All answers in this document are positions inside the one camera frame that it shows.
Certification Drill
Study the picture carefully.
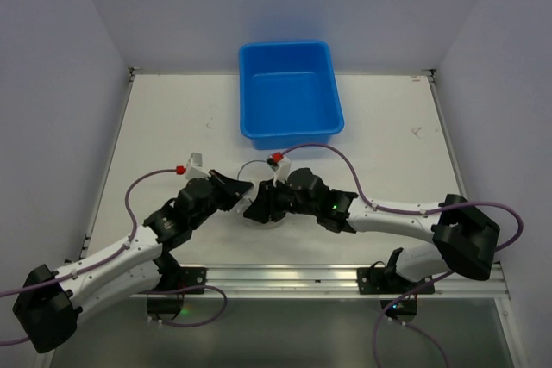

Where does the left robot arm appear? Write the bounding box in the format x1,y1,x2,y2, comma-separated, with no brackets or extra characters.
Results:
12,171,253,354

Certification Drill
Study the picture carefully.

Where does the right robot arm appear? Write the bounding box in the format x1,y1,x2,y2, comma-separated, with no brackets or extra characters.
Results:
243,168,500,284

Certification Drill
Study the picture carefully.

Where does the blue plastic bin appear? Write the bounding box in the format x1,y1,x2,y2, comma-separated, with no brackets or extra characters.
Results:
238,40,344,150

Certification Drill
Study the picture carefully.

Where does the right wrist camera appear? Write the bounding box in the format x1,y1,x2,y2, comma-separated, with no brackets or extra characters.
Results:
266,152,292,186

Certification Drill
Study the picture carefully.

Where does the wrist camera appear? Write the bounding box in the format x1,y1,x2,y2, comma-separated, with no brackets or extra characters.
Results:
266,152,292,186
175,153,209,180

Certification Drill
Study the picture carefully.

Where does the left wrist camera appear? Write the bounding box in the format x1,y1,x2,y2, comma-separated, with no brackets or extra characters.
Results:
175,153,209,180

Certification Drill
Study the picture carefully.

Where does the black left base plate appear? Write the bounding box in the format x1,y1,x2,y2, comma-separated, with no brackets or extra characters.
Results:
155,266,207,295

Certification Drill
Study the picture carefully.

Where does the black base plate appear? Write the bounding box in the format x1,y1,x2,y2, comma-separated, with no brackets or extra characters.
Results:
155,266,207,295
356,261,436,295

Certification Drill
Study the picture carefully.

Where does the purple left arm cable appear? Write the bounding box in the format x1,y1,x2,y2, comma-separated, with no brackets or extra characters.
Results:
0,165,229,346

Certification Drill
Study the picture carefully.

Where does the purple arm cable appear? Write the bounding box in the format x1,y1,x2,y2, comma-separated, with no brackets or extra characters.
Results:
282,143,526,368
0,165,229,346

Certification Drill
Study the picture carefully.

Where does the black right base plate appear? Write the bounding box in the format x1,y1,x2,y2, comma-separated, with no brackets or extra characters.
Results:
356,261,436,295

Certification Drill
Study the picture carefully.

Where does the aluminium mounting rail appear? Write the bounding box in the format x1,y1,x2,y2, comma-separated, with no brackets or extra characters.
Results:
129,264,508,300

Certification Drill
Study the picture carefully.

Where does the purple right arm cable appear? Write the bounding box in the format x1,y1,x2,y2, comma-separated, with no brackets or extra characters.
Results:
282,143,526,368

